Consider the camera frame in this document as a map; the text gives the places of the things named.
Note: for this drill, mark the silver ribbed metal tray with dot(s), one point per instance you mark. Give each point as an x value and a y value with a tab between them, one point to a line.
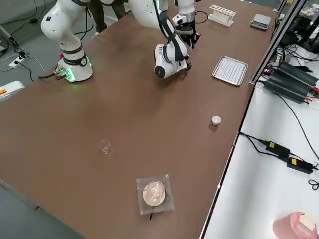
229	71

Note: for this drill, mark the black adapter yellow label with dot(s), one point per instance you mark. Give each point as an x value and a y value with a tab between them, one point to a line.
276	149
299	165

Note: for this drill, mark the white control box yellow label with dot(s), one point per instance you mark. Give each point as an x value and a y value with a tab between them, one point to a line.
12	90

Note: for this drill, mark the small white round cap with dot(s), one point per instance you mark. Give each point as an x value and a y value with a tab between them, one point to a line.
216	120

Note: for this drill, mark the white power strip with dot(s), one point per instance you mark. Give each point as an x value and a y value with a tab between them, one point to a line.
18	61

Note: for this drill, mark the round glass dish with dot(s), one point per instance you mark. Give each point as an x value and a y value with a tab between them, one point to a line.
154	193

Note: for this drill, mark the pink plastic cup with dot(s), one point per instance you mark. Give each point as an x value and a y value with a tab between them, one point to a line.
291	226

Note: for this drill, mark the white test tube rack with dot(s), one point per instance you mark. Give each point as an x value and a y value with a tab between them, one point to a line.
221	15

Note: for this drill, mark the silver digital scale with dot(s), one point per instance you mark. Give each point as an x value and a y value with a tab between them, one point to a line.
261	22

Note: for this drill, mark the person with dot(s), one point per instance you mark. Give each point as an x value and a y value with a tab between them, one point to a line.
99	15

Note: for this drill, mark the black finned power supply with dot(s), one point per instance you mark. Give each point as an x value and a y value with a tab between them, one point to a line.
286	88
299	74

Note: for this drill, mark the aluminium camera mast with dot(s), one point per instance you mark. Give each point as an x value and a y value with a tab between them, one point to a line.
276	42

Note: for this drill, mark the small clear glass beaker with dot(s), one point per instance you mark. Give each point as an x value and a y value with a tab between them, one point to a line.
104	147

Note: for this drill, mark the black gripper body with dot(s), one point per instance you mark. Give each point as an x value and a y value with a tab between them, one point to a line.
185	30

